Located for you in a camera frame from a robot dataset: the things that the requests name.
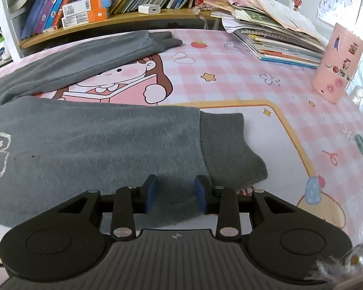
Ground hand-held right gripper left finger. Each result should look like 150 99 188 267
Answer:
50 174 158 241

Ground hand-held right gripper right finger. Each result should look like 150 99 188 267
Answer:
194 175 297 243

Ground grey sweatpants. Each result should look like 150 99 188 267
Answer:
0 30 268 229

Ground pink cartoon printed table mat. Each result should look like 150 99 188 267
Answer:
0 29 363 290

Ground clear crystal ornament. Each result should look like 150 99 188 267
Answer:
316 243 363 281

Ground stack of magazines and booklets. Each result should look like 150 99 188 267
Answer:
211 0 330 69

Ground wooden bookshelf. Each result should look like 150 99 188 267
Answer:
0 0 230 59

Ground white power adapter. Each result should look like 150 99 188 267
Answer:
138 4 161 15

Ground orange and white box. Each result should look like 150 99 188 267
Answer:
61 7 110 30
62 0 112 17

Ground pink sticker-covered pen holder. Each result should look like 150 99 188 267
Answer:
310 22 363 104

